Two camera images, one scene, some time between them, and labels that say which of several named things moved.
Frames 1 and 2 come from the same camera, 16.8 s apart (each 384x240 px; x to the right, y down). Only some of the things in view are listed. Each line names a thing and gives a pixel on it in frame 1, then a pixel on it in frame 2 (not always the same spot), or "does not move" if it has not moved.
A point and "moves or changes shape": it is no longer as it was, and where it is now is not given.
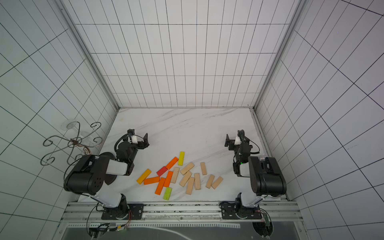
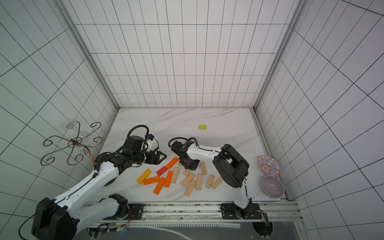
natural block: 210,180 does not move
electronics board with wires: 103,228 does not move
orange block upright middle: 168,179 does not move
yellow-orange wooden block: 143,176 does not move
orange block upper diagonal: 173,162 does not move
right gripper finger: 227,141 to 187,164
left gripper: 141,143 to 152,155
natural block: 197,182 moves or changes shape
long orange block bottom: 158,190 does not move
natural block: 203,168 does not move
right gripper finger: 241,134 to 194,164
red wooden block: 162,170 does not move
